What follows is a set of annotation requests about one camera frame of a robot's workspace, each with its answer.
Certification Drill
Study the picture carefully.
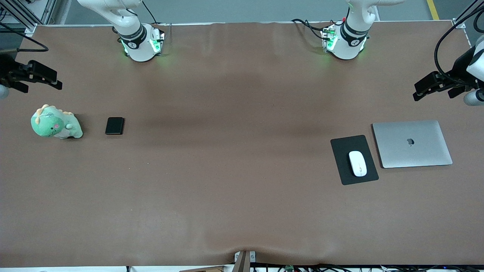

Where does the black phone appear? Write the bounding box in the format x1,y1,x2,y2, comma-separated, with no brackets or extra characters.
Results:
105,117,125,135

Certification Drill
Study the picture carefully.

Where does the white computer mouse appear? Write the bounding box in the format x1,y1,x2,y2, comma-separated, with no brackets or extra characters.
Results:
348,151,368,177

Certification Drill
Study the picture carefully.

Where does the black mouse pad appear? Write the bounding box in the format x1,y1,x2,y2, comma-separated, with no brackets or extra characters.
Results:
330,135,379,185

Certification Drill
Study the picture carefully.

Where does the green dinosaur plush toy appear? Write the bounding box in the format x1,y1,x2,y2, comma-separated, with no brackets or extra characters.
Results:
31,104,84,139

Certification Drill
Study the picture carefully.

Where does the silver closed laptop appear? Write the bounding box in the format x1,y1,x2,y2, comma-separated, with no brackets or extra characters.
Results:
372,120,453,169

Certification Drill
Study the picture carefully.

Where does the brown table cover mat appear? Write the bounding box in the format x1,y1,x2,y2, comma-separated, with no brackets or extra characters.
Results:
0,21,484,267

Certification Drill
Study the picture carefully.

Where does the brown cardboard piece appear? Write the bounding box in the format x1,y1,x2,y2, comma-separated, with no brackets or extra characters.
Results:
180,266,235,272

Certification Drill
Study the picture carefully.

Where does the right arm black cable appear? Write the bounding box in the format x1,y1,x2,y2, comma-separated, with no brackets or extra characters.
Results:
0,22,50,53

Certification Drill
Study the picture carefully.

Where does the aluminium frame strut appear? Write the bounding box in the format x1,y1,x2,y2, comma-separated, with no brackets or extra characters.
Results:
454,0,484,29
0,0,38,34
42,0,57,25

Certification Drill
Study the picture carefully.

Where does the metal table clamp bracket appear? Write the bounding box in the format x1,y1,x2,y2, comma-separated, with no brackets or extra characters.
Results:
234,250,257,265

